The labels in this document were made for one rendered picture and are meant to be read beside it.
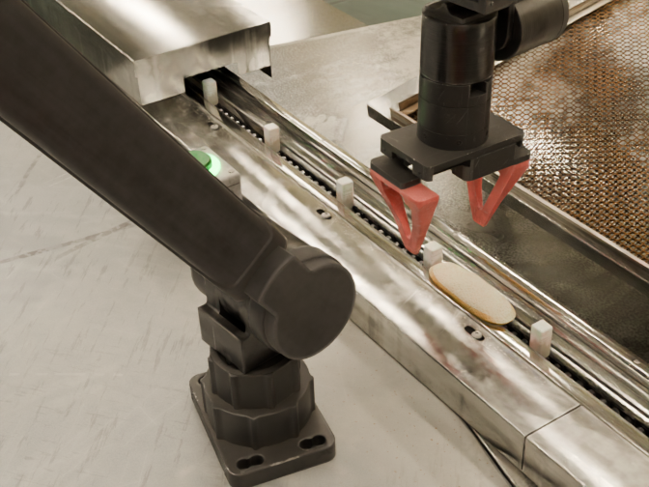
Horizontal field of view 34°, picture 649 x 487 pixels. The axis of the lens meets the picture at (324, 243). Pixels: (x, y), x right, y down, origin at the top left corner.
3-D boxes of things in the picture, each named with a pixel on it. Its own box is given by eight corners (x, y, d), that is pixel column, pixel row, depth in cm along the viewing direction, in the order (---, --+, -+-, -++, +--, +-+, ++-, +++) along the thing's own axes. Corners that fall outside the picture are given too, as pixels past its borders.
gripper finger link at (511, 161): (524, 233, 90) (535, 135, 85) (461, 260, 87) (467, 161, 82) (473, 199, 95) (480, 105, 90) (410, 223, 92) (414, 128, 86)
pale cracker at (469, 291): (418, 274, 94) (418, 265, 94) (451, 260, 96) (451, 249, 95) (493, 332, 87) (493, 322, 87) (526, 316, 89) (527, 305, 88)
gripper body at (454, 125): (524, 152, 85) (534, 68, 81) (427, 189, 81) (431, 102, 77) (472, 122, 90) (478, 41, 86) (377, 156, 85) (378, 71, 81)
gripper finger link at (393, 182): (483, 250, 88) (491, 153, 83) (415, 279, 85) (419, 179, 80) (432, 215, 93) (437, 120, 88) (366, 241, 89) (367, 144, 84)
